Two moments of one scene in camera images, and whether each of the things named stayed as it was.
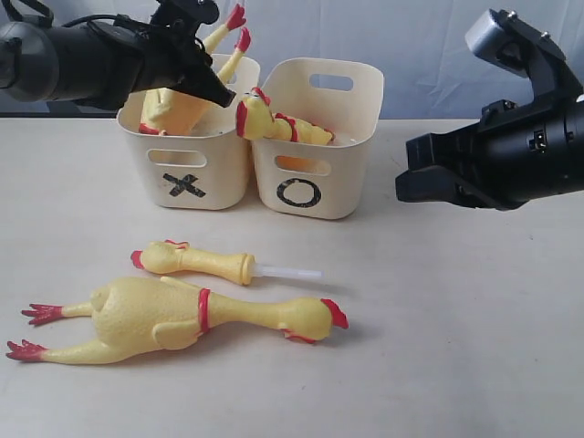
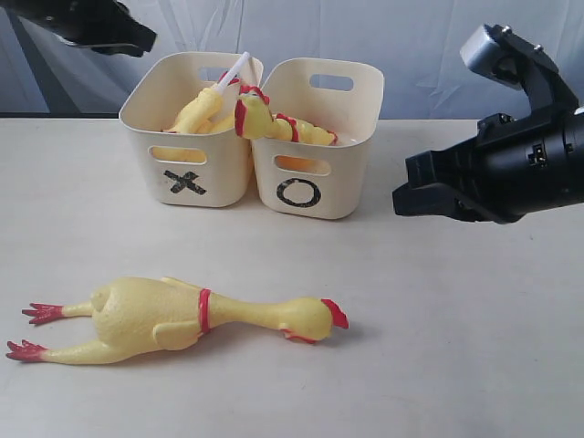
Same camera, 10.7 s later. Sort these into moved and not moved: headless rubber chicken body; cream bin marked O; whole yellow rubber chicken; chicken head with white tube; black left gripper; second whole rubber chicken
Moved: headless rubber chicken body; black left gripper; chicken head with white tube
Not moved: whole yellow rubber chicken; second whole rubber chicken; cream bin marked O
